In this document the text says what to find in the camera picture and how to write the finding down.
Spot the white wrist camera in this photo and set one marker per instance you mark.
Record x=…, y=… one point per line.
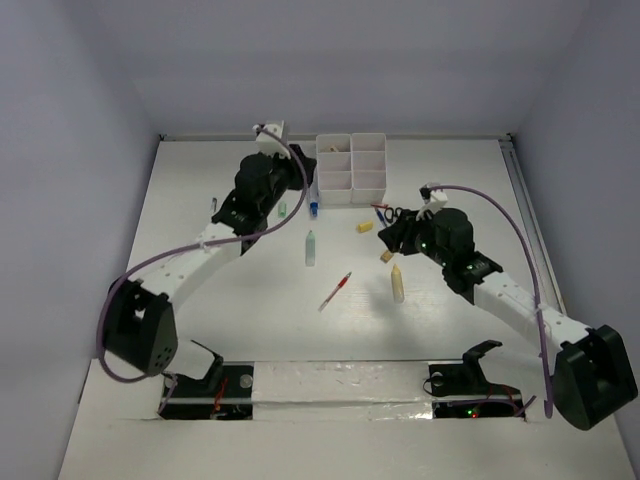
x=434, y=199
x=271, y=138

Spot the black handled scissors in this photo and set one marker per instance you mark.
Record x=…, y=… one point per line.
x=392, y=214

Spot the blue gel pen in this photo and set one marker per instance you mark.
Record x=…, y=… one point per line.
x=380, y=217

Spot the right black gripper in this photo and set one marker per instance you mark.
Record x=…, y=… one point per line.
x=401, y=232

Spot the red gel pen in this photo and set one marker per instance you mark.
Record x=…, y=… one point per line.
x=335, y=290

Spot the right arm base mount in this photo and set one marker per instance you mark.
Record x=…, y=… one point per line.
x=459, y=389

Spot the left white compartment organizer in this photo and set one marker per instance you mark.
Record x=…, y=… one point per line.
x=334, y=170

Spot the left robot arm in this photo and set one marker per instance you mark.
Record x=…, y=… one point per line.
x=138, y=320

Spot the tan wooden eraser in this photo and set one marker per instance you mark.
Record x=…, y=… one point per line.
x=386, y=256

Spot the yellow highlighter cap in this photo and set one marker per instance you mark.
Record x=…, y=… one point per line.
x=364, y=227

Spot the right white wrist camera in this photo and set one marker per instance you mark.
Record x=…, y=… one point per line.
x=434, y=199

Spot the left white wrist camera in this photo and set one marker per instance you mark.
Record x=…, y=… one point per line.
x=271, y=138

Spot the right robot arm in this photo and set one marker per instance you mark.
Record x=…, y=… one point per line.
x=586, y=371

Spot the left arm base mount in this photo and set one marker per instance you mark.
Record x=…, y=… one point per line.
x=224, y=393

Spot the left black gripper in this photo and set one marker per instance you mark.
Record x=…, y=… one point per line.
x=294, y=167

